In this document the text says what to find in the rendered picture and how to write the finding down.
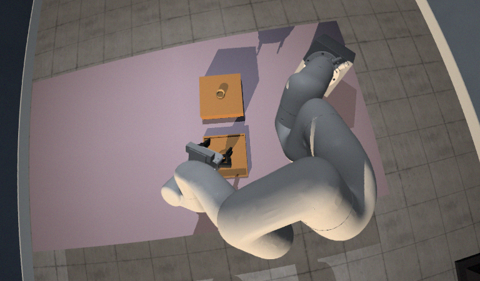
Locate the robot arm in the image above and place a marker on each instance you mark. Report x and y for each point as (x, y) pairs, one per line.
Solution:
(310, 189)

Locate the orange flat tray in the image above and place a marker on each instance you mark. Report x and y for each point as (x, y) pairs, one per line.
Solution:
(239, 166)

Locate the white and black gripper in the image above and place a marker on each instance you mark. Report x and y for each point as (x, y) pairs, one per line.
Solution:
(218, 159)

